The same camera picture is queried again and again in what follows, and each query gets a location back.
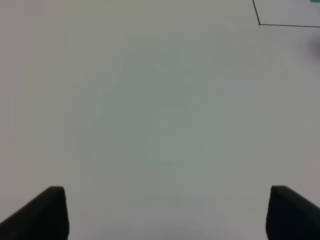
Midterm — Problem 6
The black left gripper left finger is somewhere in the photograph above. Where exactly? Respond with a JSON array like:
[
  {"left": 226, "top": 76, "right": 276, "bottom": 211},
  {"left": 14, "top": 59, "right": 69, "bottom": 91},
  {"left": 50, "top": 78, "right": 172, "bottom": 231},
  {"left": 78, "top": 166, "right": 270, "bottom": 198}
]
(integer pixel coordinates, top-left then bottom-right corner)
[{"left": 0, "top": 186, "right": 70, "bottom": 240}]

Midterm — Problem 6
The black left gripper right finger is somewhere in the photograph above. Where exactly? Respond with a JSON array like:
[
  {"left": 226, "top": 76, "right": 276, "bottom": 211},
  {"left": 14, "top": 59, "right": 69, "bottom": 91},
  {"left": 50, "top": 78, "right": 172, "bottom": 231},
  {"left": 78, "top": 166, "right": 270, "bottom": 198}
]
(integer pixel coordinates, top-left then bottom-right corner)
[{"left": 265, "top": 185, "right": 320, "bottom": 240}]

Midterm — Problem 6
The white template sheet black outline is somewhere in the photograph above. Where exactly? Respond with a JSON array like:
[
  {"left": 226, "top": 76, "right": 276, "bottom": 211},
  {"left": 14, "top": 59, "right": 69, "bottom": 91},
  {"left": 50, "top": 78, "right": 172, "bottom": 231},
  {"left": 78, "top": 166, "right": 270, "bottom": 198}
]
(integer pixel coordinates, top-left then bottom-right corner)
[{"left": 254, "top": 0, "right": 320, "bottom": 27}]

